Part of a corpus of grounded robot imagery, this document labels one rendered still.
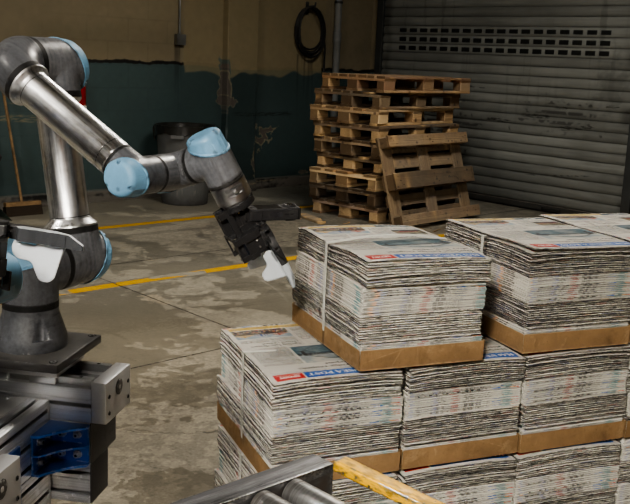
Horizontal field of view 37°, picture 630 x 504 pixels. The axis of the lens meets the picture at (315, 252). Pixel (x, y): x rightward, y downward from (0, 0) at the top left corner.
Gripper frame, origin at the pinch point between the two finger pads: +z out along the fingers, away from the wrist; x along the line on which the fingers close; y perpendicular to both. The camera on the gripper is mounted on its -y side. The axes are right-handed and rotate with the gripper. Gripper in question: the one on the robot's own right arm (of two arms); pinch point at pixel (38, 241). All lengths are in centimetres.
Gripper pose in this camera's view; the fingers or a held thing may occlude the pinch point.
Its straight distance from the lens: 104.5
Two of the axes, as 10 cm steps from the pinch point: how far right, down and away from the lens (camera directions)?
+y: -1.2, 9.9, 0.9
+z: 8.1, 1.6, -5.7
